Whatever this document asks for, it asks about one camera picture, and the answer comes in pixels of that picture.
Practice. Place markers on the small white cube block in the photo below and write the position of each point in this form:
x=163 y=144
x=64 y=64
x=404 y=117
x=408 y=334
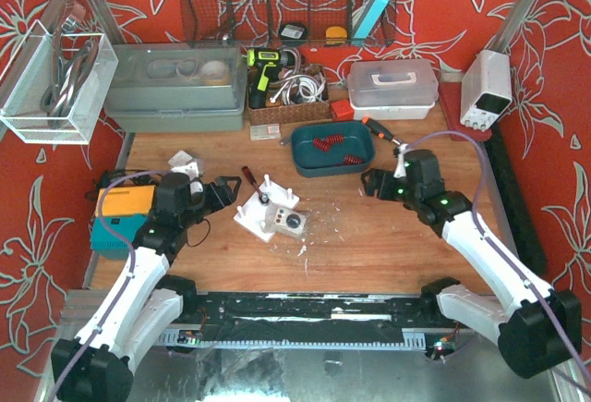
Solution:
x=183 y=162

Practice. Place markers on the dark green plastic tray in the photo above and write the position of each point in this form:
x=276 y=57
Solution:
x=310 y=162

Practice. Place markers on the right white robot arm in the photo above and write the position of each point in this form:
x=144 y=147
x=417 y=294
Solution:
x=534 y=326

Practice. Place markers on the small orange red box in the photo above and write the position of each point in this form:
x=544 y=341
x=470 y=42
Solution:
x=342 y=111

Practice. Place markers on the orange teal device box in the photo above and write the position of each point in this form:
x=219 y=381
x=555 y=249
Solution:
x=125 y=210

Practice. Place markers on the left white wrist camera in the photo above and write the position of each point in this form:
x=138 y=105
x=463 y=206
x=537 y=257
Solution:
x=195 y=186

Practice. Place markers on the yellow tape measure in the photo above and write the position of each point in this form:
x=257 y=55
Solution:
x=335 y=36

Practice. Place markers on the white peg base plate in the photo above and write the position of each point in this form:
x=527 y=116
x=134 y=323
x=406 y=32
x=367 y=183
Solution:
x=252 y=214

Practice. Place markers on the red large spring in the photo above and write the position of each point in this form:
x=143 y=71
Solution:
x=323 y=145

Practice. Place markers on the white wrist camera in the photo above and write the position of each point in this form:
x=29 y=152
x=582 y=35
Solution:
x=195 y=186
x=399 y=153

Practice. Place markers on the red flat case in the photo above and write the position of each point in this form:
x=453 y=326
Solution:
x=450 y=102

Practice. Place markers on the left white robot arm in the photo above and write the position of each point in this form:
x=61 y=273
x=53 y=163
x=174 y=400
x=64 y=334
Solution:
x=99 y=363

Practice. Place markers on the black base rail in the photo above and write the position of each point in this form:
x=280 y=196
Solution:
x=308 y=318

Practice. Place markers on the white clear lidded case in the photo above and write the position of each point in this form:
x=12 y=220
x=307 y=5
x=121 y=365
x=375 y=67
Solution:
x=392 y=89

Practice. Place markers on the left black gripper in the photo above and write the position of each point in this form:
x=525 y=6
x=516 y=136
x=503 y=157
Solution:
x=212 y=194

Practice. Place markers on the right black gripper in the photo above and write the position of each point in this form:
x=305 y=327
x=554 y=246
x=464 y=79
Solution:
x=385 y=185

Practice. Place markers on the red spring front tray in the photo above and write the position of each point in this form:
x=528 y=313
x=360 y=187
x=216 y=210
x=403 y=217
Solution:
x=351 y=159

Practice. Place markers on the small clear parts box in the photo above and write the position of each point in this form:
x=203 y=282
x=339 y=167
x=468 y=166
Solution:
x=265 y=132

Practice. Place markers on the black cable duct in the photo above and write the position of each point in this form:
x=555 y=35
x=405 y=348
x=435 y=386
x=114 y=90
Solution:
x=525 y=239

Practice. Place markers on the white timer switch box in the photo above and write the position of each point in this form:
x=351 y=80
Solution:
x=286 y=221

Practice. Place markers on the black round tape measure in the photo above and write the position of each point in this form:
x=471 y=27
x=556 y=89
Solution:
x=293 y=34

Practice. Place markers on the grey plastic storage box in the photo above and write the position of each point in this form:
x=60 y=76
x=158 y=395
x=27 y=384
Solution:
x=171 y=87

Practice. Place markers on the blue white book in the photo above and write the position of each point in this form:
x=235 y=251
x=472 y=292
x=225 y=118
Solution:
x=365 y=18

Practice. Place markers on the clear acrylic side bin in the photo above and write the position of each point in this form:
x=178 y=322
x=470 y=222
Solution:
x=57 y=95

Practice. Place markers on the green black cordless drill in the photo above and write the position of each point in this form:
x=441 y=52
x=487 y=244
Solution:
x=268 y=63

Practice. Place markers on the woven brown basket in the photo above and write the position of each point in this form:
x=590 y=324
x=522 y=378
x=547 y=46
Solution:
x=292 y=113

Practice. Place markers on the orange handled soldering iron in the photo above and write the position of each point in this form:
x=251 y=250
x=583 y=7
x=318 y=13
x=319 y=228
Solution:
x=376 y=128

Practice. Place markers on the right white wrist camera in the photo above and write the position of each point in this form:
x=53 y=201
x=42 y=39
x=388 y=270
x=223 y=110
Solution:
x=399 y=153

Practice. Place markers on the white power supply unit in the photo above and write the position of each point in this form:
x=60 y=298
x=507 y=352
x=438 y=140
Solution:
x=486 y=90

